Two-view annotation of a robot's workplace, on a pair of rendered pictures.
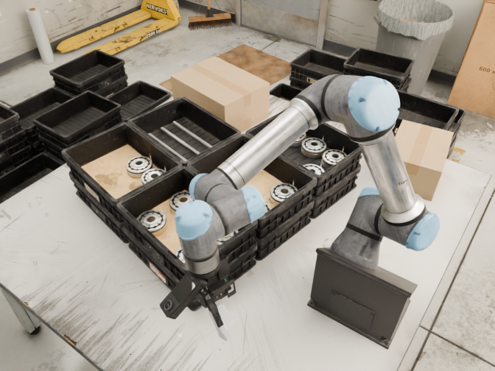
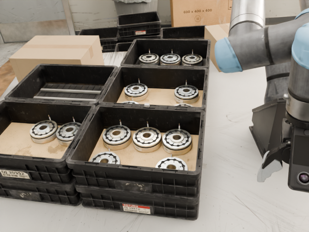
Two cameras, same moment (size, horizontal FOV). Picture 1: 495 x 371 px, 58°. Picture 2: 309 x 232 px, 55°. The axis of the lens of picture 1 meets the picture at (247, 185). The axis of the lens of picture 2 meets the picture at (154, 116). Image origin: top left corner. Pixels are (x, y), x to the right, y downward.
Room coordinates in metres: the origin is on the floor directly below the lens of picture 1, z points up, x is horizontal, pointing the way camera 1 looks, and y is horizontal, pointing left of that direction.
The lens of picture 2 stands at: (0.42, 0.55, 1.55)
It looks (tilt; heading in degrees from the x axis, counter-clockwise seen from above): 37 degrees down; 327
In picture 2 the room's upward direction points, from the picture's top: 5 degrees counter-clockwise
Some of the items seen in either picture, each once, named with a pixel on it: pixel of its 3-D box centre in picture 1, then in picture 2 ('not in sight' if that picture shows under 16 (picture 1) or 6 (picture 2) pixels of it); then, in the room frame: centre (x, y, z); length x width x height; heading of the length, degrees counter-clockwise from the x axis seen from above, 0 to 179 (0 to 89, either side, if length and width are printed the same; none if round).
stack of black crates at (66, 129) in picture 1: (86, 143); not in sight; (2.18, 0.97, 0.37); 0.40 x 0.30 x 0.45; 144
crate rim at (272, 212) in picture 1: (250, 174); (157, 87); (1.26, -0.01, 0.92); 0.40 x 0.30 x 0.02; 44
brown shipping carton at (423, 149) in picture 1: (416, 158); (229, 45); (1.52, -0.73, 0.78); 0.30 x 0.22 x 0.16; 153
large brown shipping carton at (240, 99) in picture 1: (220, 96); (60, 62); (2.00, 0.14, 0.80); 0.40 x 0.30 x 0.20; 45
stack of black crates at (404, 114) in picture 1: (407, 140); (185, 58); (2.21, -0.97, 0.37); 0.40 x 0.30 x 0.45; 54
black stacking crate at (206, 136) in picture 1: (185, 138); (67, 93); (1.55, 0.26, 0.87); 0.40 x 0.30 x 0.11; 44
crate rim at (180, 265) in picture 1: (185, 214); (140, 136); (1.05, 0.20, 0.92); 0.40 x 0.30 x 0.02; 44
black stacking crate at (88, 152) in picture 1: (124, 170); (33, 139); (1.34, 0.48, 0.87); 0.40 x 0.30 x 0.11; 44
